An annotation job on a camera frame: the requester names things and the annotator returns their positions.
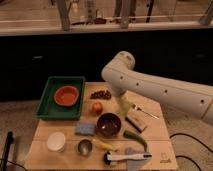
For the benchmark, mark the small metal cup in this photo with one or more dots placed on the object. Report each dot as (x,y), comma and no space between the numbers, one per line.
(85,147)

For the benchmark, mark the orange apple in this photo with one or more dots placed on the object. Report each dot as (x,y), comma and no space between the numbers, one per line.
(97,107)

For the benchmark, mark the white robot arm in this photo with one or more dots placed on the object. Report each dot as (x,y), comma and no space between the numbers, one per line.
(193,98)

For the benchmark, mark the green chili pepper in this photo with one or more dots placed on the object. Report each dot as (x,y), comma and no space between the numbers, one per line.
(131,135)

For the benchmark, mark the grey cloth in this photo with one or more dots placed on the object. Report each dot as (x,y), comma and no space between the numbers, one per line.
(137,165)

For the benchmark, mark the white handled brush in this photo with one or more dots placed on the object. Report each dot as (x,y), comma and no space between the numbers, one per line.
(109,158)

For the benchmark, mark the green plastic tray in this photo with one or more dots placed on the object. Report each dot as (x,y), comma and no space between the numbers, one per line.
(49,110)

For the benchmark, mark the bunch of dark grapes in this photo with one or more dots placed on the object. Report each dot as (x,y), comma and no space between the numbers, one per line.
(102,94)

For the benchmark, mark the black stand on floor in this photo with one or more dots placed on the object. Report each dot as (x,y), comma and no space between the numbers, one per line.
(9,140)

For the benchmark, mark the yellow corn cob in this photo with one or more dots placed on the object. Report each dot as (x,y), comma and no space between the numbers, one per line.
(103,145)

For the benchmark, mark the dark purple bowl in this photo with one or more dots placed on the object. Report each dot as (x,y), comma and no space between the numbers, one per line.
(108,125)

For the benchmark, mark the orange bowl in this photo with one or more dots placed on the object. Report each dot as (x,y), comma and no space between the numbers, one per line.
(66,96)

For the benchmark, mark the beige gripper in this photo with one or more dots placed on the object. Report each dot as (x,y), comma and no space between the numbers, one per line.
(121,101)

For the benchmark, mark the wooden block brush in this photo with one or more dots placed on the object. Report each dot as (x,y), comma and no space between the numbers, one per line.
(136,122)

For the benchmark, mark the blue sponge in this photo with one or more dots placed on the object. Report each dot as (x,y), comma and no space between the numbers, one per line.
(87,129)

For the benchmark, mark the white paper cup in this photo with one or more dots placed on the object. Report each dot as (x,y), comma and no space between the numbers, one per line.
(56,142)

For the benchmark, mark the green plastic cup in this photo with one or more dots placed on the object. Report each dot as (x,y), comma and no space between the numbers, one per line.
(124,112)

